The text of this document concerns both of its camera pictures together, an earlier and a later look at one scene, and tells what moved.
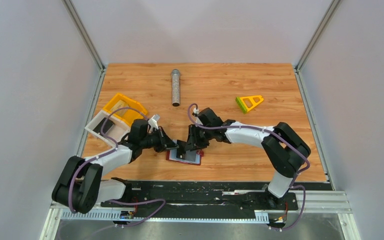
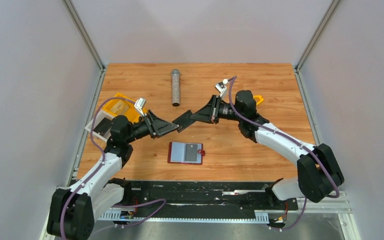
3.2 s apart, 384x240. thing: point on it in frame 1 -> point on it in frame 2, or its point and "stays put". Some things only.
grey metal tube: x=175 y=88 stays put
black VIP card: x=181 y=151 -> x=183 y=121
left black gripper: x=162 y=141 -> x=151 y=125
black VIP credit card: x=107 y=125 stays put
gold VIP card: x=121 y=112 stays put
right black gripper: x=196 y=138 -> x=215 y=109
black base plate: x=202 y=196 stays put
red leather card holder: x=171 y=155 stays put
